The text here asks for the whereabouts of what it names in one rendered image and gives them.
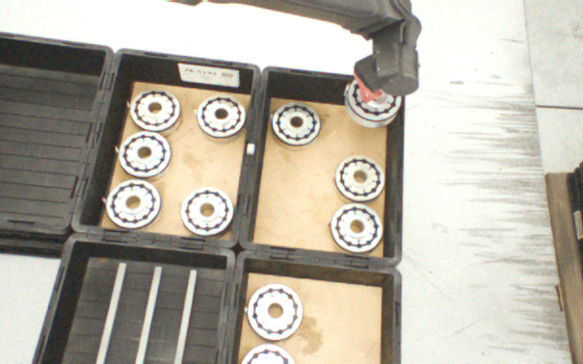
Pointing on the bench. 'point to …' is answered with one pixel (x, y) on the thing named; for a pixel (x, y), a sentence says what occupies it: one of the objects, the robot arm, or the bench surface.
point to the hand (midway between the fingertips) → (376, 92)
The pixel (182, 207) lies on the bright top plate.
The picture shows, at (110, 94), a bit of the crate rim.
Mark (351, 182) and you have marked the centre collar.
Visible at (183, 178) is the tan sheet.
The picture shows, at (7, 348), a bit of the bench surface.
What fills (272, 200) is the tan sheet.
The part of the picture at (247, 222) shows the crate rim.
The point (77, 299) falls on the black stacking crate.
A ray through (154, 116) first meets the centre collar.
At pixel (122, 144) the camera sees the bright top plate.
